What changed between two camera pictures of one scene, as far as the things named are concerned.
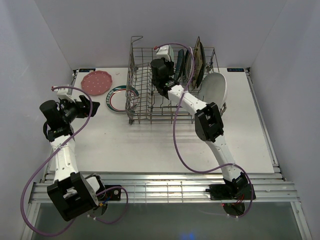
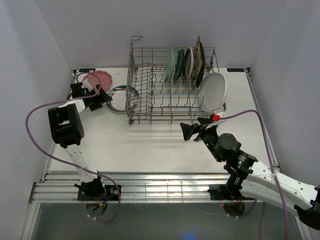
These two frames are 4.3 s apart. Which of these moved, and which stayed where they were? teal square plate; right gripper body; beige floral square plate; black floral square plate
Moved: right gripper body
Stayed: teal square plate; black floral square plate; beige floral square plate
